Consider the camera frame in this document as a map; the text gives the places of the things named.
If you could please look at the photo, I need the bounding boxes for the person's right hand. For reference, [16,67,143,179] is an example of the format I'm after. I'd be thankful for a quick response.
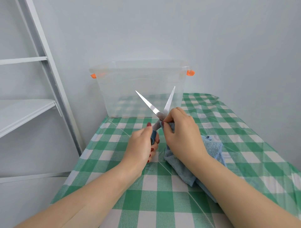
[161,107,211,174]

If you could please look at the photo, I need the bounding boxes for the person's left hand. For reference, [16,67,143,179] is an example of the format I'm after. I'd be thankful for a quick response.
[116,122,160,181]

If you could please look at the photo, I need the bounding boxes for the blue microfibre cloth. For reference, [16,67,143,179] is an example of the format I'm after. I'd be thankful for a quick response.
[160,121,227,204]

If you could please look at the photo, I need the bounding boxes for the blue handled steel scissors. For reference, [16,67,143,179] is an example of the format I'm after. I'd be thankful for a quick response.
[135,86,176,145]

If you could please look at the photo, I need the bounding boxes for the person's right forearm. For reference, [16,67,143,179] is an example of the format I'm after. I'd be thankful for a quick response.
[195,155,301,228]

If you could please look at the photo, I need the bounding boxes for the person's left forearm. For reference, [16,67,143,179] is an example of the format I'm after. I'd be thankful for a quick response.
[14,163,139,228]

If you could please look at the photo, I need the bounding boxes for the green white checkered tablecloth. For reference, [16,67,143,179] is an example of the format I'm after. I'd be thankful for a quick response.
[50,93,301,228]

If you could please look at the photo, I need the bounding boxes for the clear plastic storage box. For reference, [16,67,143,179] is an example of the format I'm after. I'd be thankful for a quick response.
[89,60,196,118]

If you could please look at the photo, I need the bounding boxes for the white metal shelf rack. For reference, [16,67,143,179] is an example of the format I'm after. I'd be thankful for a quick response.
[0,0,84,184]

